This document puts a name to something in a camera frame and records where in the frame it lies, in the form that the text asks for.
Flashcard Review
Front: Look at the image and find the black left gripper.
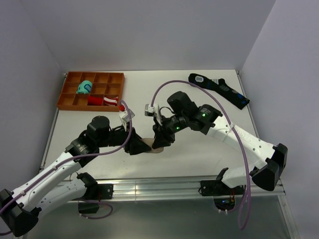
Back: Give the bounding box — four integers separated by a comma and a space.
97, 121, 151, 154

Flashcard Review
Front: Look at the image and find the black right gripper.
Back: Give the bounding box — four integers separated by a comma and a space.
152, 113, 188, 149

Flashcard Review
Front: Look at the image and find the beige sock with red toe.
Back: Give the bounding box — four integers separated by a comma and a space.
142, 138, 164, 154

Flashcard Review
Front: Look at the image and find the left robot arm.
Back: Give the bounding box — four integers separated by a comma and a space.
0, 116, 154, 237

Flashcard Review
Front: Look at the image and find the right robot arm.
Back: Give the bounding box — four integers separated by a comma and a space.
145, 91, 288, 195

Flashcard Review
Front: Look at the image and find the rolled red white striped sock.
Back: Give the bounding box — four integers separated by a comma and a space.
103, 97, 118, 106

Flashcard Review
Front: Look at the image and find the orange compartment tray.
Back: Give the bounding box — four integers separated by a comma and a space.
57, 72, 125, 112

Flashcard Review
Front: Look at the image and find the black blue patterned sock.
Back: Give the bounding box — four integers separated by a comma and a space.
188, 73, 250, 110

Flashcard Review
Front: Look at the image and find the rolled teal sock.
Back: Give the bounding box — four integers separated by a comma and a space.
76, 80, 93, 94

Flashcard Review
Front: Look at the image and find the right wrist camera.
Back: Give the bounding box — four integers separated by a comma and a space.
145, 104, 162, 125

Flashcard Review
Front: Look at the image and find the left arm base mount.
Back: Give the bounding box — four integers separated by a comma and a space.
77, 183, 114, 216

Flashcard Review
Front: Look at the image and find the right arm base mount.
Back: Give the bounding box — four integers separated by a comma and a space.
198, 180, 245, 211

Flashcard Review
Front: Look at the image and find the aluminium rail frame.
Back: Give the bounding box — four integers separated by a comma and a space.
12, 71, 300, 239

